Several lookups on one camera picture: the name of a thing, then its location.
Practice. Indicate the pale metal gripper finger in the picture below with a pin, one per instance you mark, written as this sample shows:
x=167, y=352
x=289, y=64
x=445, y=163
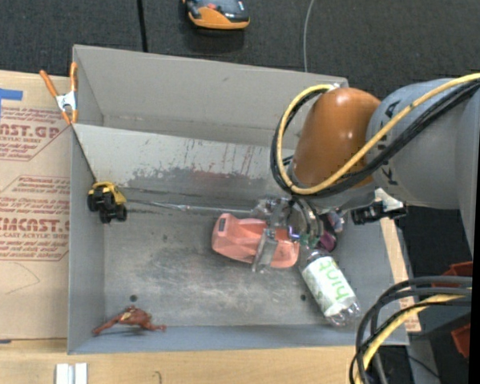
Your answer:
x=265, y=253

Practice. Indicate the grey metal bin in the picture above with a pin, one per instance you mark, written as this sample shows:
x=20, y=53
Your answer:
x=203, y=289

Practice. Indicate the clear plastic bottle white label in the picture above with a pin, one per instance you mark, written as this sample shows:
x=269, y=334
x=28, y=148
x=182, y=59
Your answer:
x=331, y=284

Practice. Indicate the red-brown toy lizard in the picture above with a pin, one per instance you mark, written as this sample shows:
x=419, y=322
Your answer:
x=135, y=317

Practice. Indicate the yellow and black toy truck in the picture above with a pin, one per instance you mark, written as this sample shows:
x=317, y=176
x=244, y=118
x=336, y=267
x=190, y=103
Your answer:
x=105, y=200

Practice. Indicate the brown cardboard board red print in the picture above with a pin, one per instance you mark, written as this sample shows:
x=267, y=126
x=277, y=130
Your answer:
x=31, y=200

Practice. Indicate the black cylinder on white bracket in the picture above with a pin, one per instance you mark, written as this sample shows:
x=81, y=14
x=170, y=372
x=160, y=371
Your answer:
x=373, y=214

